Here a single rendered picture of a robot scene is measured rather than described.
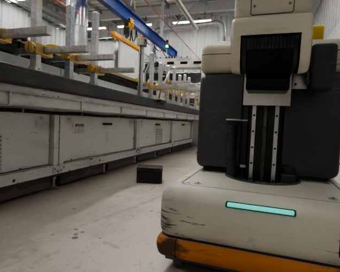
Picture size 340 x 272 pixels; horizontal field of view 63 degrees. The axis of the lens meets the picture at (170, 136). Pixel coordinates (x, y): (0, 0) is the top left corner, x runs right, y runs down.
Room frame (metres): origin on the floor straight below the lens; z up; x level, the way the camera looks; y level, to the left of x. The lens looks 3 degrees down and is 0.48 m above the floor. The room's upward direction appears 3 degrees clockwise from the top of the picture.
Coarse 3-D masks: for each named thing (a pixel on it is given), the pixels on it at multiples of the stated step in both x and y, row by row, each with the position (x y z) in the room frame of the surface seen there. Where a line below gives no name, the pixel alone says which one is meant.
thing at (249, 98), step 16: (256, 48) 0.83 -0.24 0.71; (272, 48) 0.81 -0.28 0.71; (288, 48) 0.79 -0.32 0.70; (320, 48) 0.89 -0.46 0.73; (336, 48) 0.88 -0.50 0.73; (256, 64) 0.83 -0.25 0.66; (272, 64) 0.82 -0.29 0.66; (288, 64) 0.81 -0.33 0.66; (320, 64) 0.89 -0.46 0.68; (336, 64) 0.88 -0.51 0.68; (256, 80) 0.88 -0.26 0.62; (272, 80) 0.87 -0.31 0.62; (288, 80) 0.85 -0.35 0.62; (304, 80) 0.96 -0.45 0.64; (320, 80) 0.89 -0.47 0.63; (256, 96) 1.01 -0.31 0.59; (272, 96) 0.99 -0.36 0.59; (288, 96) 0.98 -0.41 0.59
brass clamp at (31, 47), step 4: (28, 44) 1.33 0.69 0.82; (32, 44) 1.33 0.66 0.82; (36, 44) 1.35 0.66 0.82; (40, 44) 1.37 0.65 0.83; (28, 48) 1.33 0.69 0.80; (32, 48) 1.33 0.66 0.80; (36, 48) 1.34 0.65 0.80; (40, 48) 1.37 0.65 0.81; (28, 52) 1.36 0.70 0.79; (32, 52) 1.35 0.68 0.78; (36, 52) 1.35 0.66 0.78; (40, 52) 1.37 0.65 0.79; (44, 56) 1.42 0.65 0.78; (48, 56) 1.42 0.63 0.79; (52, 56) 1.45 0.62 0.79
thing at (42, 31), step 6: (0, 30) 1.15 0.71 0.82; (6, 30) 1.14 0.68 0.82; (12, 30) 1.13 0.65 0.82; (18, 30) 1.12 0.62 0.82; (24, 30) 1.11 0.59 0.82; (30, 30) 1.10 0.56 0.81; (36, 30) 1.10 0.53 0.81; (42, 30) 1.09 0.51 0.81; (48, 30) 1.09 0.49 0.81; (0, 36) 1.15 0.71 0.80; (6, 36) 1.14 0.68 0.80; (12, 36) 1.14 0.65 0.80; (18, 36) 1.14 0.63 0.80; (24, 36) 1.13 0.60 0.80; (30, 36) 1.13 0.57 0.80; (36, 36) 1.12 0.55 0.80; (42, 36) 1.12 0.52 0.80
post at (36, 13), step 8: (32, 0) 1.36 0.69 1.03; (40, 0) 1.38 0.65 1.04; (32, 8) 1.36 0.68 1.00; (40, 8) 1.38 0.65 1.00; (32, 16) 1.36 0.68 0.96; (40, 16) 1.38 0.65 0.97; (32, 24) 1.36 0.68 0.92; (40, 24) 1.38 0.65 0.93; (32, 40) 1.36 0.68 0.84; (40, 40) 1.38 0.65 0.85; (32, 56) 1.36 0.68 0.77; (40, 56) 1.38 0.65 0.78; (32, 64) 1.36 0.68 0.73; (40, 64) 1.39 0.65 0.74
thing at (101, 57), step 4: (56, 56) 1.67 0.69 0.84; (60, 56) 1.66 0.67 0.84; (76, 56) 1.63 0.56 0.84; (80, 56) 1.62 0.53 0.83; (84, 56) 1.61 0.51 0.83; (88, 56) 1.60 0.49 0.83; (92, 56) 1.60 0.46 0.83; (96, 56) 1.59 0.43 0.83; (100, 56) 1.58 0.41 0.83; (104, 56) 1.57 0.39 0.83; (108, 56) 1.56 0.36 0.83; (112, 56) 1.56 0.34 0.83; (52, 60) 1.68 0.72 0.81; (56, 60) 1.67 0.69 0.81; (60, 60) 1.66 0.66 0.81; (80, 60) 1.64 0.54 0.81; (84, 60) 1.63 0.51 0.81; (88, 60) 1.63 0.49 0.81; (92, 60) 1.62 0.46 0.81; (96, 60) 1.62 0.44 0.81; (100, 60) 1.61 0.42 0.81
